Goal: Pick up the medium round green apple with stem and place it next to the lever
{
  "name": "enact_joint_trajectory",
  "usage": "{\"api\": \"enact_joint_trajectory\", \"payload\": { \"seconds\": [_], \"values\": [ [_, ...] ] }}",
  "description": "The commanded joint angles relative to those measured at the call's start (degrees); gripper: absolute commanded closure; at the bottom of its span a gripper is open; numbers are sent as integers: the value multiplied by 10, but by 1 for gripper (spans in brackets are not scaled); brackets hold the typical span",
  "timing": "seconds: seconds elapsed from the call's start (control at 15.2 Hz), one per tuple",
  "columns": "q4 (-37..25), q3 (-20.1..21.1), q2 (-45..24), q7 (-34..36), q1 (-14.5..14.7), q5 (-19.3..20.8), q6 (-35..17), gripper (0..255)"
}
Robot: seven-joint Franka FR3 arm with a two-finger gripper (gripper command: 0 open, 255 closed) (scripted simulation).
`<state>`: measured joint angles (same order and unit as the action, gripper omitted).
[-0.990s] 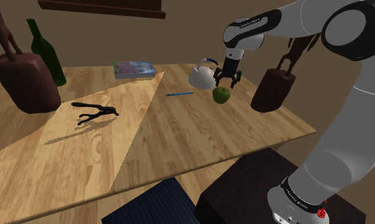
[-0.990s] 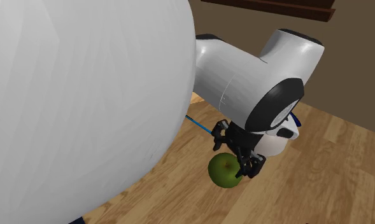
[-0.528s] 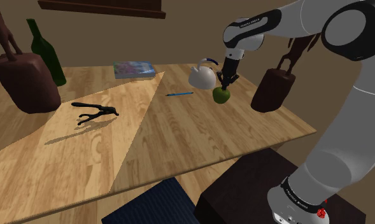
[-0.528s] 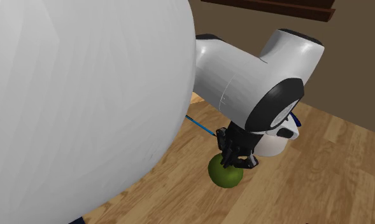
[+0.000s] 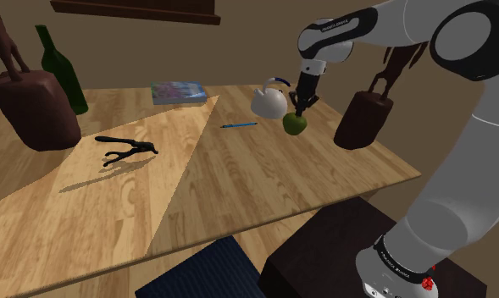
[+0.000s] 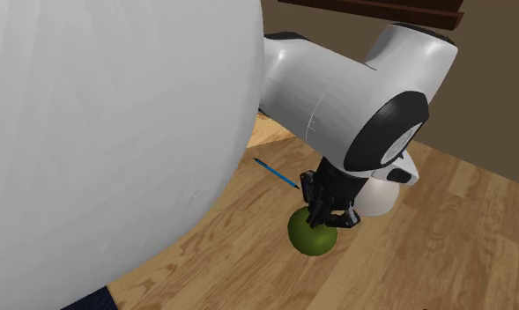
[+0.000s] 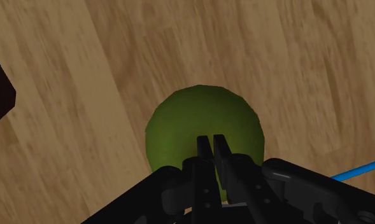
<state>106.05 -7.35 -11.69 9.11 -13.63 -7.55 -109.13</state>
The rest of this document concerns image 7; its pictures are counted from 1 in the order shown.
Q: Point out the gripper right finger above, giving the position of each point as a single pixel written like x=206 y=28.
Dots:
x=286 y=186

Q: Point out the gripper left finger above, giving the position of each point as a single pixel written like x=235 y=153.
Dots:
x=202 y=183

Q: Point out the green round fruit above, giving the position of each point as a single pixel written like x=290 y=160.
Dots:
x=202 y=118

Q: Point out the blue thin rod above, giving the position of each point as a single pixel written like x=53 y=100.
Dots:
x=361 y=170

